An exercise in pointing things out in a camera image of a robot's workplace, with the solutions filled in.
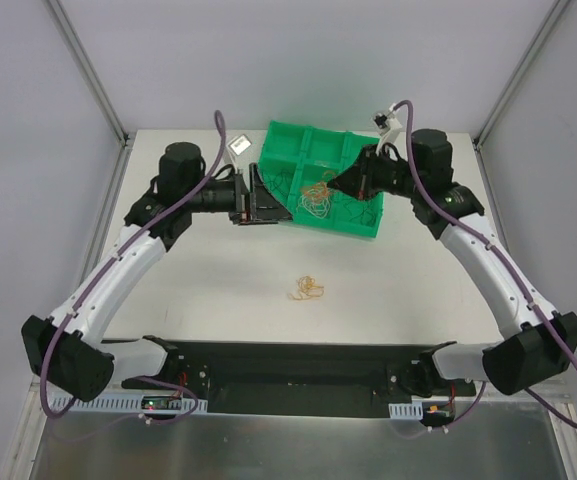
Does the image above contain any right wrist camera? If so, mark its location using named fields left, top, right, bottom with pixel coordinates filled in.
left=372, top=103, right=404, bottom=153

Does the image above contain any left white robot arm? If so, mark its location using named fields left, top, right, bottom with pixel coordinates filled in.
left=21, top=142, right=292, bottom=401

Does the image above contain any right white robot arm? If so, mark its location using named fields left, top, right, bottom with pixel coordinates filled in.
left=327, top=129, right=577, bottom=395

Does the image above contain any right white cable duct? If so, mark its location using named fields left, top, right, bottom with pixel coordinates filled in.
left=388, top=402, right=424, bottom=421

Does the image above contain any black thin wire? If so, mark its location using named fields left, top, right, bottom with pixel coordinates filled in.
left=340, top=192, right=384, bottom=227

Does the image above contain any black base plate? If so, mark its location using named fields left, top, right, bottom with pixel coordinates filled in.
left=121, top=339, right=477, bottom=416

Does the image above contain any left aluminium post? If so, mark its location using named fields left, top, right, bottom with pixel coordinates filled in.
left=43, top=0, right=129, bottom=145

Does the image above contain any right aluminium post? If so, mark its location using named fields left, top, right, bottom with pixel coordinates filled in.
left=473, top=0, right=574, bottom=152

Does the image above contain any aluminium frame rail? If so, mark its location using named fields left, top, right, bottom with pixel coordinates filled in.
left=531, top=377, right=572, bottom=403

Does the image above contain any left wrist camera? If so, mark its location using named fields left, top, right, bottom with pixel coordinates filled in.
left=226, top=134, right=253, bottom=173

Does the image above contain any white cable duct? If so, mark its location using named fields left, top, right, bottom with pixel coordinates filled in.
left=388, top=402, right=424, bottom=421
left=70, top=393, right=208, bottom=415

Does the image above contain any left white cable duct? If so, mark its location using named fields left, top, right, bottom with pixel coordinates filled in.
left=70, top=393, right=208, bottom=415

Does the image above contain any aluminium post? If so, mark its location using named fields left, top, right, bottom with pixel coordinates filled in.
left=473, top=0, right=574, bottom=152
left=43, top=0, right=129, bottom=145

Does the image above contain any green compartment tray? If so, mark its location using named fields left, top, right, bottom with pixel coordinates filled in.
left=258, top=121, right=384, bottom=238

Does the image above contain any yellow wire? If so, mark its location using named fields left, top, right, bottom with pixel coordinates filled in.
left=285, top=275, right=327, bottom=302

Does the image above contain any dark blue wire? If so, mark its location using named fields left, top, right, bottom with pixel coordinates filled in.
left=262, top=169, right=297, bottom=199

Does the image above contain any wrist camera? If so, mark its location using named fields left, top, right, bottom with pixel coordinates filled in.
left=372, top=103, right=404, bottom=153
left=226, top=134, right=253, bottom=173

